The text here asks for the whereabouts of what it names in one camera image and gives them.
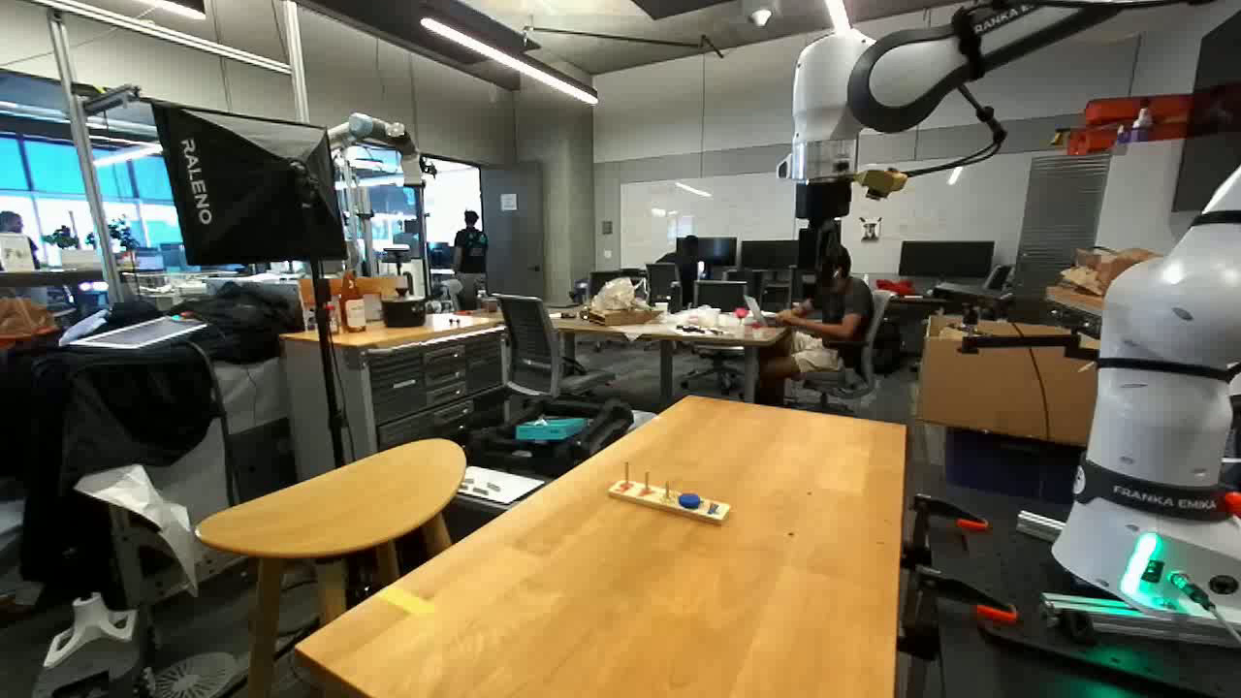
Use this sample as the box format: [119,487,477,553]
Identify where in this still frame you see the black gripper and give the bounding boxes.
[795,176,858,275]

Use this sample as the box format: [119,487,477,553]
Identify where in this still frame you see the white plastic floor object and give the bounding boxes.
[32,589,147,698]

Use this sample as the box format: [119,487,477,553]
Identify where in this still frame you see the seated person in dark shirt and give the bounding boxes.
[772,243,884,406]

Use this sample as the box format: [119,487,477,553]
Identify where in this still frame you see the black computer monitor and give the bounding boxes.
[897,235,1002,283]

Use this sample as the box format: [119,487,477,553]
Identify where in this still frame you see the long wooden work table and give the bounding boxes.
[549,306,795,406]

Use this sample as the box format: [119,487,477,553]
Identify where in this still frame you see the white cloth pile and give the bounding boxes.
[587,275,664,328]

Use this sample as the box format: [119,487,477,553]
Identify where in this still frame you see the black boom bar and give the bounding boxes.
[953,324,1101,366]

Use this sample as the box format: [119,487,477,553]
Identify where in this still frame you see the large cardboard box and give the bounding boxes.
[916,311,1107,450]

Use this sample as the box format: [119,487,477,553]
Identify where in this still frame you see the black bag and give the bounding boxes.
[463,392,639,482]

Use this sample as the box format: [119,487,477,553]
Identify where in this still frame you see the blue storage bin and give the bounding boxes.
[942,426,1085,508]

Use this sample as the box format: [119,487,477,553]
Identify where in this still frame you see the grey door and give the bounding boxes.
[480,159,549,304]

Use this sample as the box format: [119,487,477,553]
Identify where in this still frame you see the grey mesh office chair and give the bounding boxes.
[494,291,622,405]

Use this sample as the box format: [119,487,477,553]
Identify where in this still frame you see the teal bag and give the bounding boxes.
[509,410,601,450]

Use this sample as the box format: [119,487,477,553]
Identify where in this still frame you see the standing person in black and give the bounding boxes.
[450,207,494,286]

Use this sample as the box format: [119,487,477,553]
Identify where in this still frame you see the aluminium extrusion bar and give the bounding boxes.
[1038,587,1241,640]
[1013,508,1072,545]

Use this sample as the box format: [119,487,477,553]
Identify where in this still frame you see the ceiling light strip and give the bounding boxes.
[418,10,601,107]

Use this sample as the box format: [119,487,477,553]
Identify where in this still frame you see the workbench with grey drawers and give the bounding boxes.
[280,311,512,483]

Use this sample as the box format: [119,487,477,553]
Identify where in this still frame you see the black pot with lid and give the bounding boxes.
[381,296,432,328]

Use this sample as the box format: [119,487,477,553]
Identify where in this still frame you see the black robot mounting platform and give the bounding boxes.
[898,463,1241,698]

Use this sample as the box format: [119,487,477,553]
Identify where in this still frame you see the orange liquid bottle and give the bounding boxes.
[336,275,374,337]

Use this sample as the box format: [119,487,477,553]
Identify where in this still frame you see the black light stand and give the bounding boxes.
[308,253,357,472]

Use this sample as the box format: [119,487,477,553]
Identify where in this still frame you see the yellow tape strip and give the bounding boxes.
[375,587,441,624]

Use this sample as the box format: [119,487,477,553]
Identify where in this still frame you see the round wooden side table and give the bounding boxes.
[189,433,471,698]

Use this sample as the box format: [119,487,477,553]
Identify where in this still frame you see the black jacket heap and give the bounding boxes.
[203,283,308,367]

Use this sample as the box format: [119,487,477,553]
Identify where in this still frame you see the black photo softbox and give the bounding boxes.
[151,98,350,273]

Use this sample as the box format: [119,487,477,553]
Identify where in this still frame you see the black covered cart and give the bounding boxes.
[0,333,240,601]

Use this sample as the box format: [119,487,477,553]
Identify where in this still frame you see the white crumpled sheet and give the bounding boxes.
[72,463,207,596]

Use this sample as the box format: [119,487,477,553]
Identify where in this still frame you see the yellow cable tag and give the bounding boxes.
[858,163,910,202]

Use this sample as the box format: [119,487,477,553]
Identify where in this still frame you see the wall whiteboard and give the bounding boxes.
[618,171,808,273]

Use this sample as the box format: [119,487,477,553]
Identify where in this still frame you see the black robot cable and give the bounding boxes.
[887,4,1013,187]

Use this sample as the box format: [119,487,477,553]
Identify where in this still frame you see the black clamp with orange handle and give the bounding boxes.
[902,491,998,573]
[898,567,1028,657]

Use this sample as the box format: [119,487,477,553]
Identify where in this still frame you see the red camera mount clamp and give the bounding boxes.
[1057,87,1241,163]

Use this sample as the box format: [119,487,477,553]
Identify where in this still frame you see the metal frame pole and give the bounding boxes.
[41,4,129,311]

